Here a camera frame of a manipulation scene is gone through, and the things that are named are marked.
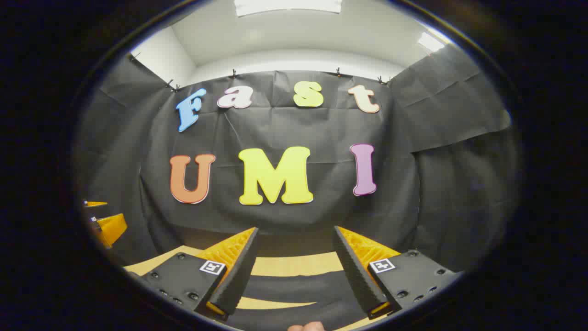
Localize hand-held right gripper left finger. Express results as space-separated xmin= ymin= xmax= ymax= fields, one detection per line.
xmin=126 ymin=227 xmax=260 ymax=322

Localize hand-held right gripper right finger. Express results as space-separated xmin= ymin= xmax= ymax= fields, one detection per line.
xmin=333 ymin=225 xmax=464 ymax=320

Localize black jeans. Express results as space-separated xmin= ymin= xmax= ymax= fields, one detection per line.
xmin=230 ymin=270 xmax=369 ymax=331

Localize black backdrop cloth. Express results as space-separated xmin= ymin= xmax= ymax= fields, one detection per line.
xmin=75 ymin=44 xmax=523 ymax=273

